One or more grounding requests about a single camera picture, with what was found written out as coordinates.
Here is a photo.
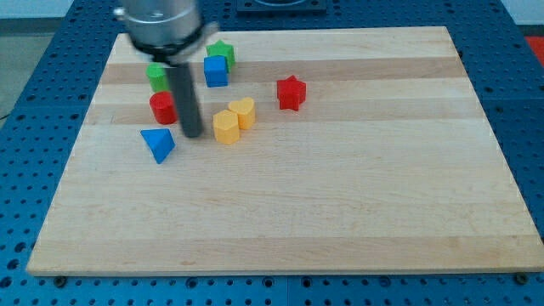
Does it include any green cylinder block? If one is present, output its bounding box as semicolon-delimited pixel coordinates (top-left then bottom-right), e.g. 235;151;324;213
145;63;169;93

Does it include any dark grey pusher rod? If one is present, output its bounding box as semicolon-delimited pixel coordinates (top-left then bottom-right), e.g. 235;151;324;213
166;63;203;138

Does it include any wooden board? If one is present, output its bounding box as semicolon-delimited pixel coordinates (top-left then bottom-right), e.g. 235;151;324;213
27;26;543;277

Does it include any blue cube block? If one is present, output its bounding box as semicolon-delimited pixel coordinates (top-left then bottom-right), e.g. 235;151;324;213
203;55;229;88

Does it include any green star block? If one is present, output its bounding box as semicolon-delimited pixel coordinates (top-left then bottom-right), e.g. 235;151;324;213
206;40;235;72

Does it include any yellow hexagon block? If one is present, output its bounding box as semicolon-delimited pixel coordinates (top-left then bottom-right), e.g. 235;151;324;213
212;110;240;145

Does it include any blue triangle block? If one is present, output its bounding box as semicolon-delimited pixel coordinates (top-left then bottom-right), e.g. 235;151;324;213
140;128;175;164

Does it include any yellow heart block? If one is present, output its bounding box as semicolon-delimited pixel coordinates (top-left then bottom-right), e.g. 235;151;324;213
228;97;256;130

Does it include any red star block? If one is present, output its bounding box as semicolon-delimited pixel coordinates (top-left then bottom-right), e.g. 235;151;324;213
276;75;307;111

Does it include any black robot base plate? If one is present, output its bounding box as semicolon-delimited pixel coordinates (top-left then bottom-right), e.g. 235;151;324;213
235;0;328;16

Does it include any red cylinder block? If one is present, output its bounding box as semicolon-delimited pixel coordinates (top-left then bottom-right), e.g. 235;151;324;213
150;91;178;125

